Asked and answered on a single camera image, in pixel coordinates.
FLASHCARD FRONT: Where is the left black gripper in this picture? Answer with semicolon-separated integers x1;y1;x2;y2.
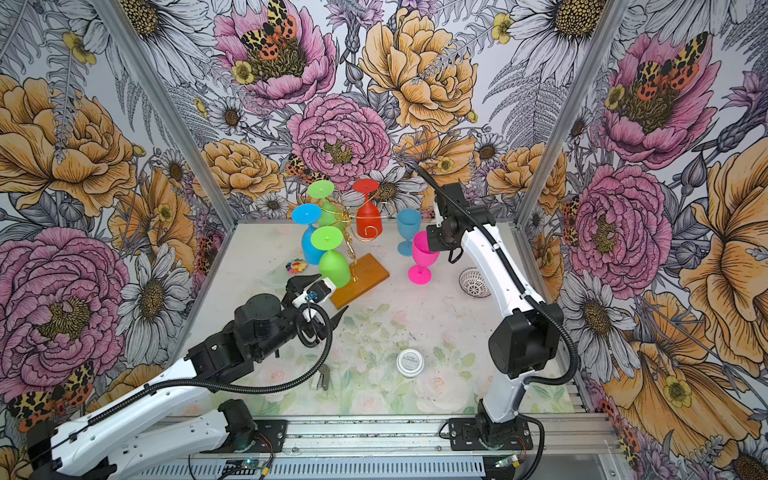
255;273;347;359

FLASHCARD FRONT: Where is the light blue wine glass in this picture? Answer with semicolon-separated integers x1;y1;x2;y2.
397;209;422;257

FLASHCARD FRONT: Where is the green wine glass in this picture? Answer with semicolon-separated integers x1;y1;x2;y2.
310;226;351;288
307;180;340;227

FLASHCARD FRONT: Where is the magenta wine glass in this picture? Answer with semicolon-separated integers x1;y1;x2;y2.
408;231;439;285

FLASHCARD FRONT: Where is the cyan wine glass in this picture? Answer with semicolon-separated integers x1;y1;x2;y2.
291;203;324;265

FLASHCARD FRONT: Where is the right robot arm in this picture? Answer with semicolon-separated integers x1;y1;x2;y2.
415;167;580;451

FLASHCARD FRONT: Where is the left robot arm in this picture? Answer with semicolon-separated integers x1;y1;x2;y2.
27;274;341;479

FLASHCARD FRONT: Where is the orange wooden rack base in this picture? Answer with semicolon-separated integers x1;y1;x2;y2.
331;254;390;310

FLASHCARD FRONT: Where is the red wine glass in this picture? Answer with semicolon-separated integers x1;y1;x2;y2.
353;179;383;240

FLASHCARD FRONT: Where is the clear dish with candies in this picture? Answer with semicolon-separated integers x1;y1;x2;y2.
260;258;316;289

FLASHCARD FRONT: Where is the white mesh sink strainer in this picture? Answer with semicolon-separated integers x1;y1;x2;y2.
459;268;491;299

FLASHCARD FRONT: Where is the small grey key fob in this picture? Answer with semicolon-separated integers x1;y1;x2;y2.
316;365;331;391

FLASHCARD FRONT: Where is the white round jar lid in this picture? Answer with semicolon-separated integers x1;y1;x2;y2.
396;348;425;378

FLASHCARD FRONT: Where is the gold wire glass rack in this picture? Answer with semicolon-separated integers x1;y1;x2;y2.
332;195;383;267

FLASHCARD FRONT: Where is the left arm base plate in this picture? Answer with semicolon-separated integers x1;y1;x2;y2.
203;419;288;454

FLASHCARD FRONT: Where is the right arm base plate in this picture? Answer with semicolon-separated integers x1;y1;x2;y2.
448;415;534;451

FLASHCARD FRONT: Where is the aluminium front rail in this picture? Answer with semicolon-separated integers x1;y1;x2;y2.
107;413;625;480

